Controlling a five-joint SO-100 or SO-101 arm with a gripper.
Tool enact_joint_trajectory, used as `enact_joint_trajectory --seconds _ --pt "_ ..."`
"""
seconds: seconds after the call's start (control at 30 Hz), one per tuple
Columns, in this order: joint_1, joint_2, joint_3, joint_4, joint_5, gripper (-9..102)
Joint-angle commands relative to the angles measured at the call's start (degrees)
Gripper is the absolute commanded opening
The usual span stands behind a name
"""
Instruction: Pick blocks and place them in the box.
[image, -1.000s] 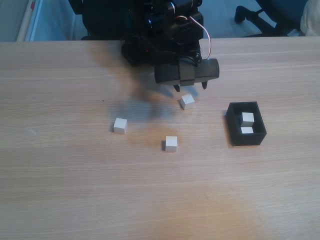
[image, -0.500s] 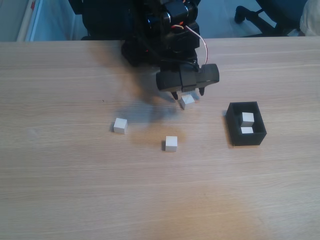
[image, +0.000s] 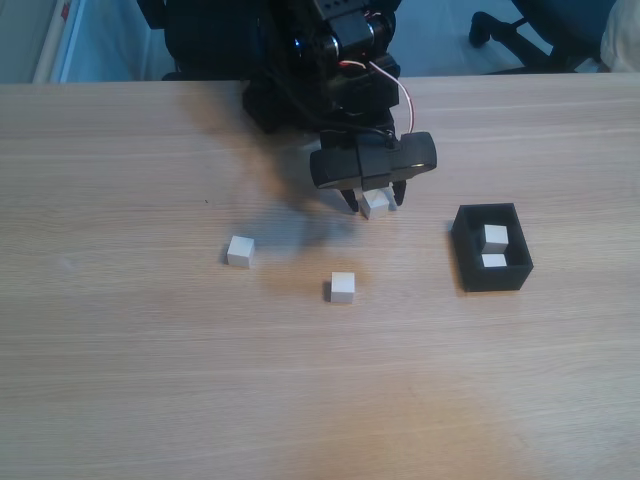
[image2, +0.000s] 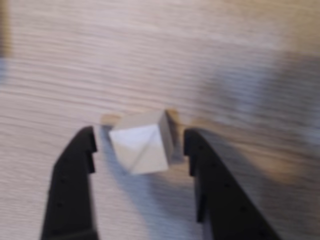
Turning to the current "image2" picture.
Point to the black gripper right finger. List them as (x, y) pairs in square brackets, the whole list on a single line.
[(225, 205)]

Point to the white block with diagonal line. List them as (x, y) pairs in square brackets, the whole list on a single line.
[(140, 147)]

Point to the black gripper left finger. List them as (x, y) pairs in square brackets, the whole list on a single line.
[(70, 195)]

